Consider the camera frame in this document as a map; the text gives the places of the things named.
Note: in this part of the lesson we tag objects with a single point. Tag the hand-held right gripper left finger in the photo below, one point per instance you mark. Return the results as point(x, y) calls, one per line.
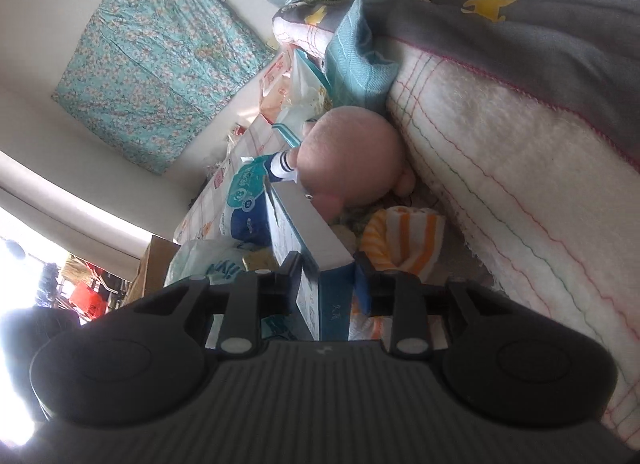
point(287, 289)

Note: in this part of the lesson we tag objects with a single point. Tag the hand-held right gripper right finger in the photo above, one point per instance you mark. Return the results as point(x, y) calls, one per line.
point(363, 294)

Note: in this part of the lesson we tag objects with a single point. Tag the white and pale blue box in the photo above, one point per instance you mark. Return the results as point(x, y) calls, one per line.
point(310, 234)

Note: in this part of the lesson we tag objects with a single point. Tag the orange white striped cloth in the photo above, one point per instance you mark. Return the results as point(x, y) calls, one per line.
point(400, 239)

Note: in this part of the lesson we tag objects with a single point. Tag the blue wet wipes pack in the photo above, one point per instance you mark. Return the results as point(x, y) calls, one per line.
point(245, 204)

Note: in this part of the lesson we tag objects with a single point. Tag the cardboard box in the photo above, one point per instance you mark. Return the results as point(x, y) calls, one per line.
point(150, 264)

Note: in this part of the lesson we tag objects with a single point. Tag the pink plush toy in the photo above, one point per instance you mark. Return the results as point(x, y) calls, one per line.
point(350, 154)

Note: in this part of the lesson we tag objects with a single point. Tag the teal checked towel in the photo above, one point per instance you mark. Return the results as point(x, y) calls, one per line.
point(355, 64)

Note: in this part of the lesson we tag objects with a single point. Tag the white plastic bag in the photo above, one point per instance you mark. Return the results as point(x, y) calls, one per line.
point(210, 256)

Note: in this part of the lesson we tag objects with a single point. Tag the navy white striped sock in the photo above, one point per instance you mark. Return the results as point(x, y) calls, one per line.
point(281, 165)

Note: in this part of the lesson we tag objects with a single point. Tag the pink wet wipes pack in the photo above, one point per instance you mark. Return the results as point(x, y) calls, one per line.
point(277, 89)

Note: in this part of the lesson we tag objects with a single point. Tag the red plastic bag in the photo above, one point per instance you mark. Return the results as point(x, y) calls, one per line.
point(87, 299)

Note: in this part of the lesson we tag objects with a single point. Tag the white plastic packet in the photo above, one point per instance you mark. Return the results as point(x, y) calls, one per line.
point(305, 89)

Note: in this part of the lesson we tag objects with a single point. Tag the grey blanket with yellow animals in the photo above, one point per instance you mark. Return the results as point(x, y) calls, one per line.
point(550, 34)

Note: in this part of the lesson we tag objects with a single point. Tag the teal floral wall cloth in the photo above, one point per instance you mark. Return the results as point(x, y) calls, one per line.
point(150, 59)

